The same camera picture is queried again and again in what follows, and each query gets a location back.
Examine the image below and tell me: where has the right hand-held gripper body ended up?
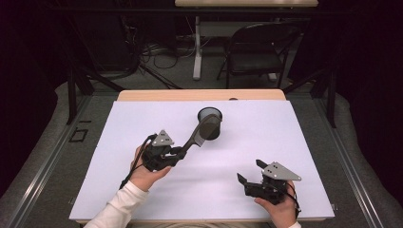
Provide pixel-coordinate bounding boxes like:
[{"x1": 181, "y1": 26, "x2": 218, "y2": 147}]
[{"x1": 243, "y1": 161, "x2": 302, "y2": 205}]

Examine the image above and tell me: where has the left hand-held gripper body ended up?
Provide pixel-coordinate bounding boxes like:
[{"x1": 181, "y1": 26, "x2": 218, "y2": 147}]
[{"x1": 142, "y1": 129, "x2": 179, "y2": 173}]

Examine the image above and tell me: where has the black mesh pen holder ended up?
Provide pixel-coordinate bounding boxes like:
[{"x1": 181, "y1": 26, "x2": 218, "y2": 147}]
[{"x1": 197, "y1": 106, "x2": 223, "y2": 142}]

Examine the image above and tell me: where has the person's left hand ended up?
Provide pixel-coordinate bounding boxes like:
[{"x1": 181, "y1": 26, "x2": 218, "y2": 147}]
[{"x1": 129, "y1": 145, "x2": 173, "y2": 193}]

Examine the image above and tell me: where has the person's right hand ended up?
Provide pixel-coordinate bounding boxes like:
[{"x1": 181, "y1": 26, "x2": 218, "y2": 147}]
[{"x1": 254, "y1": 180, "x2": 299, "y2": 228}]

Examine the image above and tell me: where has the black folding chair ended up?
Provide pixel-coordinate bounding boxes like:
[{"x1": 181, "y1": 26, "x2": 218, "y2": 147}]
[{"x1": 216, "y1": 22, "x2": 302, "y2": 90}]

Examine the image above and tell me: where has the black equipment cabinet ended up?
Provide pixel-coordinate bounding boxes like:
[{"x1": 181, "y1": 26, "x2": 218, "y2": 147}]
[{"x1": 74, "y1": 12, "x2": 136, "y2": 72}]

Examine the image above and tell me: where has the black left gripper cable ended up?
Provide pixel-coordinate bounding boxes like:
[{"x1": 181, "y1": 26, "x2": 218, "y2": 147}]
[{"x1": 119, "y1": 134, "x2": 159, "y2": 190}]

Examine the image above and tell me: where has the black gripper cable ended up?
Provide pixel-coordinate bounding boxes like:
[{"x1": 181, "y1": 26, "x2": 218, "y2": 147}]
[
  {"x1": 119, "y1": 134, "x2": 159, "y2": 190},
  {"x1": 285, "y1": 180, "x2": 302, "y2": 220}
]

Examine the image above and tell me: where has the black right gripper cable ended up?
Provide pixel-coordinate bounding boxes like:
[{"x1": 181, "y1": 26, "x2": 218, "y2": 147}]
[{"x1": 285, "y1": 180, "x2": 302, "y2": 220}]

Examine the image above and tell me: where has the bundle of floor cables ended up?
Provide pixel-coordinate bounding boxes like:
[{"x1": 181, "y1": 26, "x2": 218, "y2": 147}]
[{"x1": 125, "y1": 18, "x2": 199, "y2": 90}]

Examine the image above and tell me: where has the black metal stand frame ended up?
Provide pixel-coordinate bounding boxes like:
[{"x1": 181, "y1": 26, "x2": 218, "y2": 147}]
[
  {"x1": 281, "y1": 63, "x2": 338, "y2": 129},
  {"x1": 65, "y1": 60, "x2": 126, "y2": 126}
]

